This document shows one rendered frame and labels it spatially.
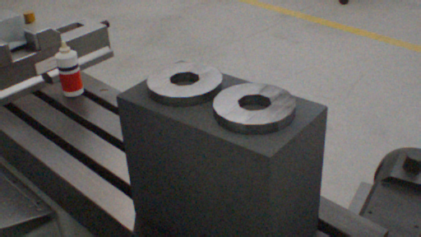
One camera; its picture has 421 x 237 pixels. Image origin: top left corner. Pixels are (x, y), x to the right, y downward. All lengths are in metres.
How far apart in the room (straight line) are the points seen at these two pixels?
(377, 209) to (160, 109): 0.74
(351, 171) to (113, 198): 1.65
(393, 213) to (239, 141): 0.75
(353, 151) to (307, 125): 1.88
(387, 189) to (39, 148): 0.79
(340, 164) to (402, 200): 1.09
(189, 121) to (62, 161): 0.35
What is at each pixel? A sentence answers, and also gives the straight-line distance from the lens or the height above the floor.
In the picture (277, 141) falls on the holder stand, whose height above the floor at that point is 1.09.
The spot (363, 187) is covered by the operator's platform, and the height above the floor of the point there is 0.40.
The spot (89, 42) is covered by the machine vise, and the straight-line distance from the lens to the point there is 1.16.
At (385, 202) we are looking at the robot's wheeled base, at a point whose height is 0.59.
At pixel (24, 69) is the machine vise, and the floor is 0.95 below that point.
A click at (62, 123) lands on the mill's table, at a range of 0.97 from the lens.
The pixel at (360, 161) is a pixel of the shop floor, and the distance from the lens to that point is 2.38.
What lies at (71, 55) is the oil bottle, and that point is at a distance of 1.02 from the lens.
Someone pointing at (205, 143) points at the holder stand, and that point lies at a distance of 0.55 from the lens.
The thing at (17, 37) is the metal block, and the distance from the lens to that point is 1.10.
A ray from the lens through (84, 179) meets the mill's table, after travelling 0.82.
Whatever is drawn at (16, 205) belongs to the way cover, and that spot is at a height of 0.84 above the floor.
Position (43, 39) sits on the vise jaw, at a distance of 1.09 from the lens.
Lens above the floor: 1.39
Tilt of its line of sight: 32 degrees down
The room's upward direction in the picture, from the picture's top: 3 degrees counter-clockwise
